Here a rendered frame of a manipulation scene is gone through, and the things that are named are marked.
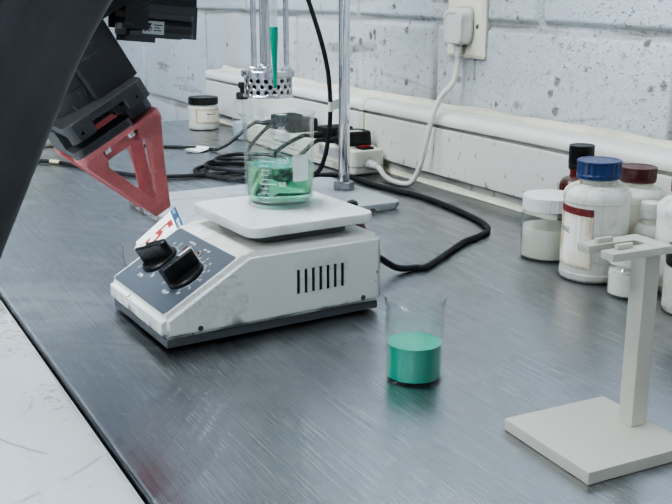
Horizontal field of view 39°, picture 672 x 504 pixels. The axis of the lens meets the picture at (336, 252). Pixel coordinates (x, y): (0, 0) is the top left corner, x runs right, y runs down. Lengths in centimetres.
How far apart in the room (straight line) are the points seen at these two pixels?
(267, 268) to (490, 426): 24
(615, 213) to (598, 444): 37
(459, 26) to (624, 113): 30
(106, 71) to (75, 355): 22
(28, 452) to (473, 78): 91
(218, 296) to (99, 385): 12
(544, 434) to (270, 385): 20
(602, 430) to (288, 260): 29
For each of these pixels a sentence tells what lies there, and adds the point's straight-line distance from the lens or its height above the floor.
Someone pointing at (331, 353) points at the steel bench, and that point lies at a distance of 74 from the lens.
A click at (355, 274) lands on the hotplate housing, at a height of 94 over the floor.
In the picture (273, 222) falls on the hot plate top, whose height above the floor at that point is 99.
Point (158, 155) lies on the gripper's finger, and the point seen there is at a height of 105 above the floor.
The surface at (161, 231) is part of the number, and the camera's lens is 102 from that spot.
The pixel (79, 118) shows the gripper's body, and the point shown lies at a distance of 68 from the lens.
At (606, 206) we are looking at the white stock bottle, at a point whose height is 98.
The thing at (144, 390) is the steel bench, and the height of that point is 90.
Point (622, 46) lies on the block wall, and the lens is 115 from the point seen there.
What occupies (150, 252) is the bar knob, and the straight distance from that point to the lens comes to 82.
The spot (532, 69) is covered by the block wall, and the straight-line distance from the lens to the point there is 127.
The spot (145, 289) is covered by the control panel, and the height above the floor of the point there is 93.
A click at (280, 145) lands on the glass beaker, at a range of 81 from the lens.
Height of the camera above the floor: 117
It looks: 15 degrees down
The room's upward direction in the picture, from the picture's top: straight up
